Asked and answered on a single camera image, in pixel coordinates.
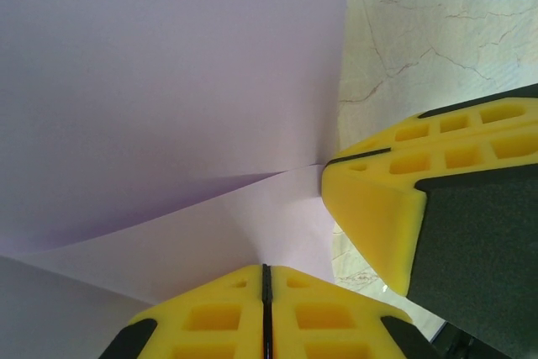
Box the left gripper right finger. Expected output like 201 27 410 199
268 265 430 359

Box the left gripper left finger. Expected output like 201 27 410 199
98 264 270 359

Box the purple paper sheet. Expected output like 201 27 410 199
0 0 352 359

